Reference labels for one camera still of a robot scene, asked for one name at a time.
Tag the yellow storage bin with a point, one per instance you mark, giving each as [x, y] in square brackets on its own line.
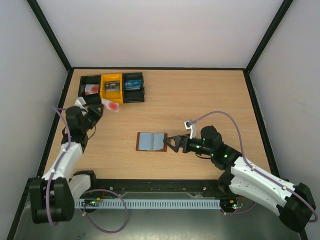
[113, 96]

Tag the brown leather card holder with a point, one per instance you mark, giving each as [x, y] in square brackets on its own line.
[151, 142]

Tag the black enclosure frame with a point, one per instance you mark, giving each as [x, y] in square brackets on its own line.
[231, 88]

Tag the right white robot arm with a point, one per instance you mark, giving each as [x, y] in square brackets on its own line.
[292, 203]

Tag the black storage bin left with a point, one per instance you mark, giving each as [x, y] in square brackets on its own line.
[91, 79]

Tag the white slotted cable duct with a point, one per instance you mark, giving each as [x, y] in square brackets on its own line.
[198, 204]

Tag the blue VIP card stack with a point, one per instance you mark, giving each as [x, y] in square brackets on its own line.
[133, 84]

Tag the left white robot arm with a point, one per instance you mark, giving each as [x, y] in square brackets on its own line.
[53, 196]

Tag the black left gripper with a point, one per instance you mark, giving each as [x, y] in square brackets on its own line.
[98, 115]

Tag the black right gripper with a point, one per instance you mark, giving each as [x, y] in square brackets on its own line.
[183, 144]

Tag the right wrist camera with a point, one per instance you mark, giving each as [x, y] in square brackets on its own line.
[191, 127]

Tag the red white card stack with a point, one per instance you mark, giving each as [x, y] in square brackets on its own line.
[91, 89]

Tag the black storage bin right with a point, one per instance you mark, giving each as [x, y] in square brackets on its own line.
[133, 90]

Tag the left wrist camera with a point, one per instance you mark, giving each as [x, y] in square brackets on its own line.
[80, 102]

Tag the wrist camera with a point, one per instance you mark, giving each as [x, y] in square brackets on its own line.
[80, 102]
[191, 127]

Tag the black storage bin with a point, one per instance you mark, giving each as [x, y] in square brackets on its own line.
[133, 90]
[91, 79]

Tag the black VIP card stack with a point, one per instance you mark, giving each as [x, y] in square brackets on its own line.
[112, 86]

